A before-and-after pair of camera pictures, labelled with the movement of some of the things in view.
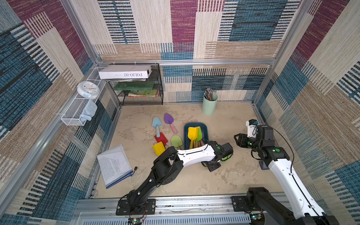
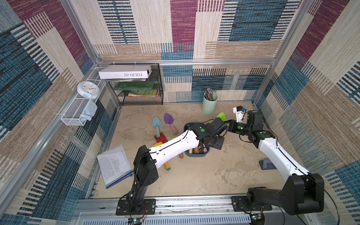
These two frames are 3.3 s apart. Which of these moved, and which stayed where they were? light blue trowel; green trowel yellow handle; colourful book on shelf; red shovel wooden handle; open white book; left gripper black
Moved: left gripper black; green trowel yellow handle
Stayed: red shovel wooden handle; light blue trowel; open white book; colourful book on shelf
